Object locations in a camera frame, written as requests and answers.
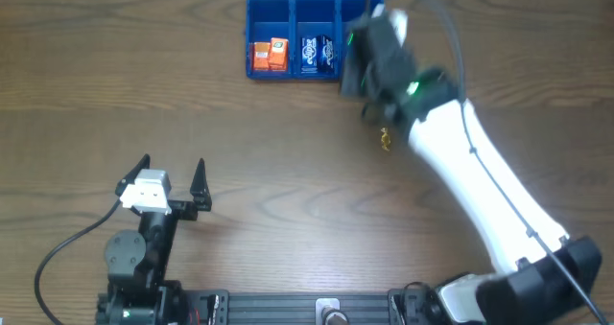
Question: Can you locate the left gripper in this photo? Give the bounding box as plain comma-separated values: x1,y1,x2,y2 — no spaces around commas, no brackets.
114,153,213,222

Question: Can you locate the blue candy pack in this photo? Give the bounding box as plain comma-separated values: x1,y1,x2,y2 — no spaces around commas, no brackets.
299,35,320,75
316,34,336,75

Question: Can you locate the orange candy box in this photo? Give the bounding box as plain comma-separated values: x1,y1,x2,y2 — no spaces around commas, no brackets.
250,41,272,73
268,36,291,73

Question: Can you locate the black cable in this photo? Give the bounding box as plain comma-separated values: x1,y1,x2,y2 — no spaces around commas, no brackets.
33,198,124,325
363,0,469,108

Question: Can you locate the blue tray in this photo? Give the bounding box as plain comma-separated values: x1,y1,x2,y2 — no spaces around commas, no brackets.
245,0,386,82

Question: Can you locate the mounting rail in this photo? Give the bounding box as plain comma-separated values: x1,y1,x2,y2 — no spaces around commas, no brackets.
95,289,436,325

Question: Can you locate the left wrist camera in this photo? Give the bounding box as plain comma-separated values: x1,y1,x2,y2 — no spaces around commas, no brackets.
118,168,173,217

